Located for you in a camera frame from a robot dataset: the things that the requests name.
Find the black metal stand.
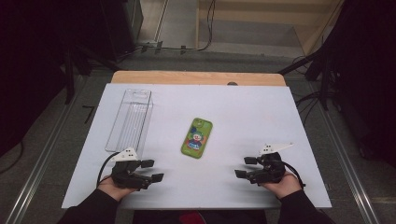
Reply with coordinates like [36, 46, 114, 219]
[277, 49, 332, 112]
[63, 43, 123, 105]

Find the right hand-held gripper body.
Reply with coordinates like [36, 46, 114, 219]
[247, 142, 295, 186]

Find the person's right hand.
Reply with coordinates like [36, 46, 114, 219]
[260, 170, 304, 200]

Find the clear plastic box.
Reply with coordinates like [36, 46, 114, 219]
[105, 88, 154, 157]

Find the bundle of black cables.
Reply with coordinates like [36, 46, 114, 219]
[293, 55, 332, 126]

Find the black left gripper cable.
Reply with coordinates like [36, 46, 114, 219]
[95, 151, 121, 188]

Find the black cabinet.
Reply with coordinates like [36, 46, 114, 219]
[98, 0, 145, 63]

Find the person's left hand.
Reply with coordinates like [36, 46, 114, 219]
[96, 175, 138, 203]

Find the wooden frame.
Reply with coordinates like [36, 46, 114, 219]
[194, 0, 346, 58]

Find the person's red clothing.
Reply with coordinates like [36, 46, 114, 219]
[179, 210, 208, 224]

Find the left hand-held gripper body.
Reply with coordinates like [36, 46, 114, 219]
[109, 147, 154, 191]

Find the white board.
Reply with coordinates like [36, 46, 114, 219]
[61, 82, 333, 210]

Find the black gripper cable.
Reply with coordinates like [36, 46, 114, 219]
[281, 161, 307, 189]
[95, 151, 121, 188]

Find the metal floor rail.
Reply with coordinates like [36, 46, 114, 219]
[305, 81, 381, 224]
[4, 76, 88, 224]

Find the green cartoon phone case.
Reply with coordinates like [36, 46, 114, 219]
[180, 117, 214, 160]

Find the black floor cable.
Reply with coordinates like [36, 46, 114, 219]
[116, 0, 217, 63]

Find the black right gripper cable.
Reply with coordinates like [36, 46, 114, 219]
[281, 161, 307, 189]

